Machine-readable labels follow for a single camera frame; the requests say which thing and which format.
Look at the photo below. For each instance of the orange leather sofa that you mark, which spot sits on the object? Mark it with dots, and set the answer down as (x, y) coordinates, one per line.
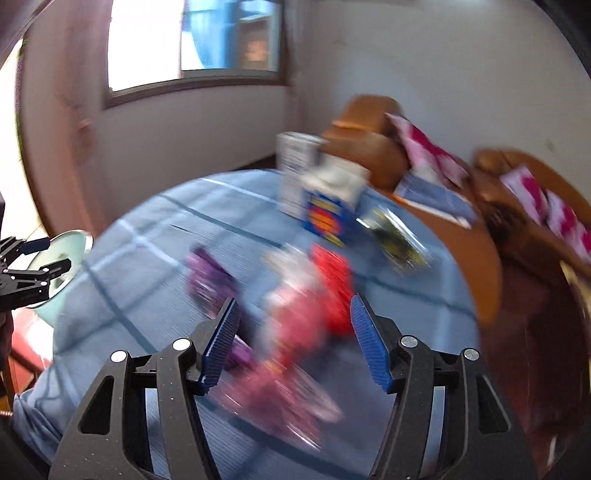
(369, 138)

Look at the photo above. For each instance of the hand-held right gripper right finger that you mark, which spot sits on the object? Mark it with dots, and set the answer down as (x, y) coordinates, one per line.
(371, 344)

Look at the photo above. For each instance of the clear plastic snack packet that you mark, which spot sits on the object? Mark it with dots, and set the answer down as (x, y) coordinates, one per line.
(397, 240)

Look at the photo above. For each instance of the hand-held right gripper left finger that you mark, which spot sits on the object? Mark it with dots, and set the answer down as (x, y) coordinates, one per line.
(220, 346)

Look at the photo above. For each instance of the pink wrapper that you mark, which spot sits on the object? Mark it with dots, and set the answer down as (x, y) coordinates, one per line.
(295, 323)

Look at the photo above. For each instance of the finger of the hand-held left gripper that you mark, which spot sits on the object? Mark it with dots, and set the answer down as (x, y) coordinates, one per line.
(46, 272)
(34, 245)

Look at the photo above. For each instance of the blue plaid tablecloth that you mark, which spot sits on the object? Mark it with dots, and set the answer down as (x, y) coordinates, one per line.
(147, 258)

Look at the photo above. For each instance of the light green cartoon trash bin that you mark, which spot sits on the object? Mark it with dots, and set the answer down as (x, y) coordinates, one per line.
(69, 249)

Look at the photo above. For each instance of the blue and yellow box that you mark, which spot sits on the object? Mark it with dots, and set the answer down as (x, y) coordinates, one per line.
(325, 217)

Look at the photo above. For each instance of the pink clothes on sofa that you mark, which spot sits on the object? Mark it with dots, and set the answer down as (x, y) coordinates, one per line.
(429, 150)

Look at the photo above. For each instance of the blue plaid folded cloth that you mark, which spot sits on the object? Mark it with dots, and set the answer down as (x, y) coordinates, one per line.
(434, 198)

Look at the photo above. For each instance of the window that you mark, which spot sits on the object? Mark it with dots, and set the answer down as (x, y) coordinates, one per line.
(194, 41)

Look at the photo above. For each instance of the white printed box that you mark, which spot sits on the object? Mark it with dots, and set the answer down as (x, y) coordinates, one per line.
(291, 175)

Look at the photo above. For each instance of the red snack packet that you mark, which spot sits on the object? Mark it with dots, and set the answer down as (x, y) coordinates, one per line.
(334, 286)

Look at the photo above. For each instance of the purple wrapper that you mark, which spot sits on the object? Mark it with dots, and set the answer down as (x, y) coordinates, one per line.
(207, 277)

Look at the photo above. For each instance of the pink and white cushion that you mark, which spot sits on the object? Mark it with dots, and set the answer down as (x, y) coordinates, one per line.
(554, 212)

